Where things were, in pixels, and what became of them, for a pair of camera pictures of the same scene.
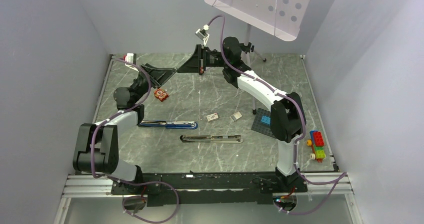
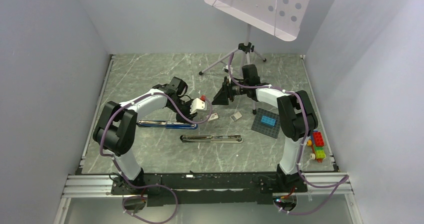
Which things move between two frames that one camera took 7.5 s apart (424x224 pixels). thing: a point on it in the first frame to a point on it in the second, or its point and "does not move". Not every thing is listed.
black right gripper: x=197 y=64 to x=226 y=92
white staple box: x=212 y=116 does not move
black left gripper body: x=140 y=86 to x=185 y=108
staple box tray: x=235 y=117 does not move
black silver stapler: x=212 y=138 does not move
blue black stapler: x=169 y=124 does not move
